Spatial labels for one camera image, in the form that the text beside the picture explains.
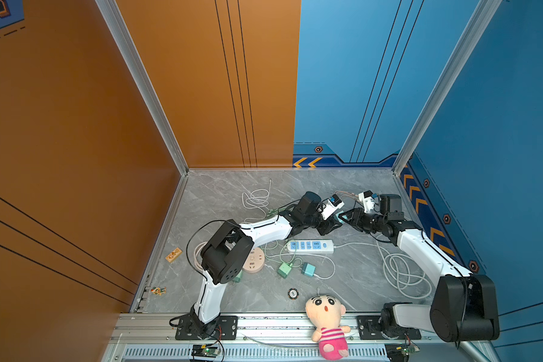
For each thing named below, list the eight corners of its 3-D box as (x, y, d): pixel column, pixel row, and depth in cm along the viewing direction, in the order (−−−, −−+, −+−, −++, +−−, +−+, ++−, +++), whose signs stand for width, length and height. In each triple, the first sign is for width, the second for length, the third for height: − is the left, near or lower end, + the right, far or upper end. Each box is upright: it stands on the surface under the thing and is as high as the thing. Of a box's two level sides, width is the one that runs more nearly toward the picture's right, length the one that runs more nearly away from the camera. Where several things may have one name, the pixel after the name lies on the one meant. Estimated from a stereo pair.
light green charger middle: (276, 273, 87) (275, 271, 85) (284, 260, 90) (284, 258, 88) (285, 279, 85) (285, 277, 83) (293, 266, 88) (293, 264, 87)
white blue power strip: (287, 254, 92) (287, 250, 89) (286, 243, 95) (287, 239, 92) (333, 254, 92) (335, 250, 89) (331, 243, 95) (333, 239, 92)
